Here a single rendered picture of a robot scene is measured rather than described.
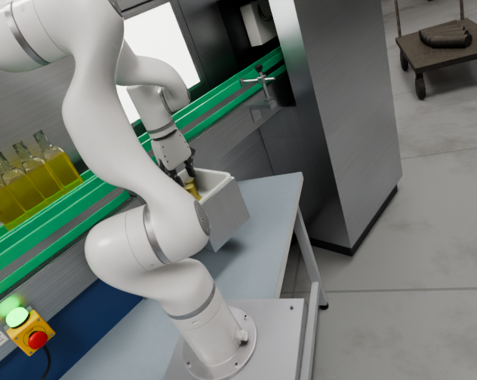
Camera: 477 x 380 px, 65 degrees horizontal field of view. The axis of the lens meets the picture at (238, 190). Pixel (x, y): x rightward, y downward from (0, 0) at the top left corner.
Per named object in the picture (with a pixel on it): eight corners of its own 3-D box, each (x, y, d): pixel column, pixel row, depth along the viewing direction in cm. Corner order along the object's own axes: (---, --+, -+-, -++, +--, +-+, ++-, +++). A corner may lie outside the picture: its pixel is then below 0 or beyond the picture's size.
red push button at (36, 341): (36, 323, 86) (41, 329, 84) (47, 334, 88) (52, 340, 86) (20, 337, 84) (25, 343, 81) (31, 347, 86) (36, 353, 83)
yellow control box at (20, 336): (47, 323, 94) (29, 304, 90) (58, 335, 89) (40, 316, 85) (21, 345, 90) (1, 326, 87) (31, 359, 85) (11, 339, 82)
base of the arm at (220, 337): (263, 307, 93) (238, 257, 83) (250, 384, 79) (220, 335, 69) (195, 310, 100) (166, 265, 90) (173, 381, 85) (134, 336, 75)
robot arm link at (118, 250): (216, 309, 74) (164, 222, 61) (132, 336, 75) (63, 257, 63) (213, 266, 84) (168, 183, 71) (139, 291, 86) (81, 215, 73)
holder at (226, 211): (195, 203, 136) (178, 168, 129) (250, 217, 117) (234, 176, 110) (161, 233, 127) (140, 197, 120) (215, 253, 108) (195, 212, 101)
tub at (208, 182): (196, 187, 129) (186, 166, 125) (243, 196, 113) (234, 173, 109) (159, 217, 120) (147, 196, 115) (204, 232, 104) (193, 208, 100)
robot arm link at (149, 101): (176, 113, 110) (148, 124, 111) (158, 70, 104) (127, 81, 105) (174, 123, 103) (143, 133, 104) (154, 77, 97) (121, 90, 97)
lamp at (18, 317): (26, 310, 89) (19, 301, 88) (32, 317, 86) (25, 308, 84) (8, 324, 87) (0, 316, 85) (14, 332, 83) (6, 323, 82)
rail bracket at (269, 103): (257, 117, 157) (241, 65, 146) (290, 117, 145) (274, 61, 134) (250, 122, 154) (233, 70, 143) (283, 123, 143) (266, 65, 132)
